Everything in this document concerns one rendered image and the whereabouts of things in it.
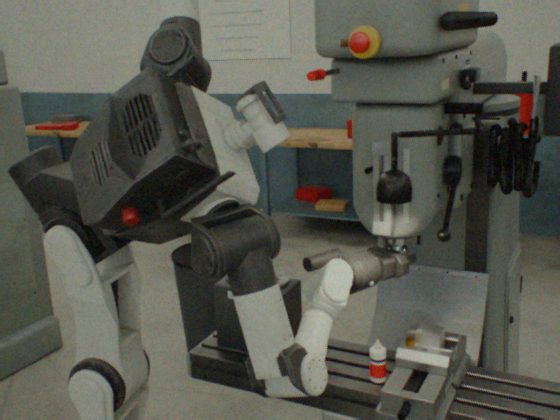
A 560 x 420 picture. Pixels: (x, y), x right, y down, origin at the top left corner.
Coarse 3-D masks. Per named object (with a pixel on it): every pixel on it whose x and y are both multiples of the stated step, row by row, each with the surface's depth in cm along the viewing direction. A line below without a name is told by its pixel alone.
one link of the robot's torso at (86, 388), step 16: (80, 384) 144; (96, 384) 143; (144, 384) 161; (80, 400) 145; (96, 400) 144; (112, 400) 144; (128, 400) 157; (144, 400) 161; (96, 416) 145; (112, 416) 146; (128, 416) 161
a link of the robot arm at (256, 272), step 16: (224, 224) 118; (240, 224) 118; (256, 224) 119; (224, 240) 114; (240, 240) 116; (256, 240) 117; (272, 240) 119; (224, 256) 113; (240, 256) 115; (256, 256) 117; (224, 272) 115; (240, 272) 117; (256, 272) 117; (272, 272) 119; (240, 288) 117; (256, 288) 116
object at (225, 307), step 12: (276, 276) 179; (216, 288) 178; (228, 288) 176; (288, 288) 173; (300, 288) 179; (216, 300) 179; (228, 300) 177; (288, 300) 172; (300, 300) 180; (216, 312) 180; (228, 312) 178; (288, 312) 173; (300, 312) 180; (216, 324) 181; (228, 324) 179; (228, 336) 180; (240, 336) 179; (240, 348) 180
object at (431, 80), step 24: (456, 48) 146; (360, 72) 135; (384, 72) 132; (408, 72) 130; (432, 72) 128; (456, 72) 141; (336, 96) 139; (360, 96) 136; (384, 96) 134; (408, 96) 131; (432, 96) 129
